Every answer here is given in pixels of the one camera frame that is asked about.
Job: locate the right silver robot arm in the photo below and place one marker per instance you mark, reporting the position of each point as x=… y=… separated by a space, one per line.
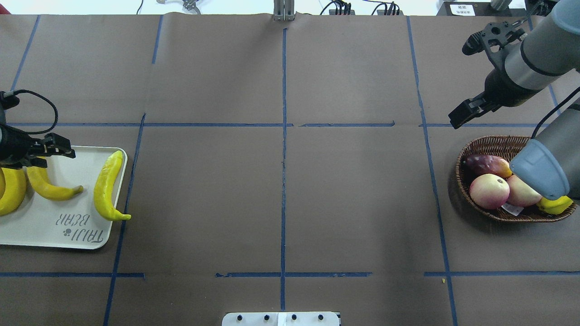
x=523 y=65

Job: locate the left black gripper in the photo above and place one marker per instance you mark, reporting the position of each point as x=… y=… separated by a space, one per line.
x=10 y=148

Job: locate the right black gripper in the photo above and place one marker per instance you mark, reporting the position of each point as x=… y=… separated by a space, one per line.
x=497 y=84

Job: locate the yellow banana front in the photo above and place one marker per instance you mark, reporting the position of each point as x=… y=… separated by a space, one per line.
x=103 y=189

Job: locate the white pedestal base plate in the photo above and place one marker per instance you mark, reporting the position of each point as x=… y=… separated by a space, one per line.
x=323 y=318

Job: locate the yellow star fruit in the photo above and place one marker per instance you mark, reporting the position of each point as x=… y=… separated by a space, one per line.
x=554 y=207

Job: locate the white garlic bulb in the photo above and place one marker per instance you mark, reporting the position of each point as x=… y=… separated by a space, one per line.
x=521 y=194

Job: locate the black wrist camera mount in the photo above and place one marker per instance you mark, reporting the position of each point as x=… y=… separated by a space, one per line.
x=495 y=40

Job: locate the aluminium frame post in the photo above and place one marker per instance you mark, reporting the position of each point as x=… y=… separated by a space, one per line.
x=284 y=10

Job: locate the white bear tray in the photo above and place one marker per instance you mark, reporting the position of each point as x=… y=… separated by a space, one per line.
x=73 y=223

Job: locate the black label box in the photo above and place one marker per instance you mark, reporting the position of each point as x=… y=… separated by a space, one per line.
x=466 y=8

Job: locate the yellow banana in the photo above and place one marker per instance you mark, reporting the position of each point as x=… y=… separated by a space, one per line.
x=40 y=181
x=103 y=189

